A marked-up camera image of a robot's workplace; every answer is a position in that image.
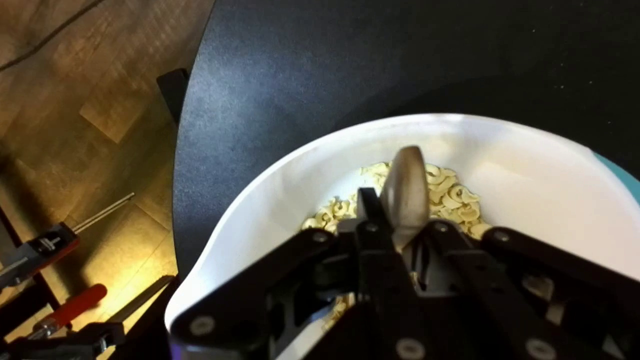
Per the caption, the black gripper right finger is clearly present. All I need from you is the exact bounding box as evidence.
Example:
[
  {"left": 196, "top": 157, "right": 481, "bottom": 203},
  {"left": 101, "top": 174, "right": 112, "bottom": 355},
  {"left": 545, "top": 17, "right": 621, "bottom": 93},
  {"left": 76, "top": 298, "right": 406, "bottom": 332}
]
[{"left": 426, "top": 219, "right": 640, "bottom": 360}]

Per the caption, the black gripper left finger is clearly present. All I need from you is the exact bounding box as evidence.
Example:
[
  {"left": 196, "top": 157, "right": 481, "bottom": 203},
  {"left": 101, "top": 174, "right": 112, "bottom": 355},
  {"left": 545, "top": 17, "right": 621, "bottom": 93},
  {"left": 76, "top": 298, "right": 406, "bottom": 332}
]
[{"left": 168, "top": 187, "right": 428, "bottom": 360}]

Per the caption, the long light wooden spoon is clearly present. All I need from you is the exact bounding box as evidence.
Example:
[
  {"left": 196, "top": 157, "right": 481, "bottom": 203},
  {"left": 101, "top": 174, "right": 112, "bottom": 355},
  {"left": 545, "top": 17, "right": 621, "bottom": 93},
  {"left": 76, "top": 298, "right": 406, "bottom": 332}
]
[{"left": 378, "top": 144, "right": 432, "bottom": 254}]

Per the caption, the white bowl with teal handle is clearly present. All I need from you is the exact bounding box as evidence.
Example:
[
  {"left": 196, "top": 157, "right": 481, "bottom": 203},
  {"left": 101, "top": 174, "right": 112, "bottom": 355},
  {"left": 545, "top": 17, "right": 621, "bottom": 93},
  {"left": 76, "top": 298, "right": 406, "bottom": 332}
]
[{"left": 165, "top": 113, "right": 640, "bottom": 360}]

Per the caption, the yellow macaroni pasta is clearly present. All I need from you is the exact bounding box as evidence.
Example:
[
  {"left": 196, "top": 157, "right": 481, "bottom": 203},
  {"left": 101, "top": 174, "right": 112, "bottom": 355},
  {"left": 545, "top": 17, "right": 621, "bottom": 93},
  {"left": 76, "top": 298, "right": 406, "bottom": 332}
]
[{"left": 302, "top": 161, "right": 496, "bottom": 242}]

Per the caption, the round black table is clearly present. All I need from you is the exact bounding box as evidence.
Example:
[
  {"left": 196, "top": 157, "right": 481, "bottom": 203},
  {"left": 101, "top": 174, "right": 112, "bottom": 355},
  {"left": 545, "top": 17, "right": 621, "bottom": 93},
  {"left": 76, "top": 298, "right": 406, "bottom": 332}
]
[{"left": 112, "top": 0, "right": 640, "bottom": 360}]

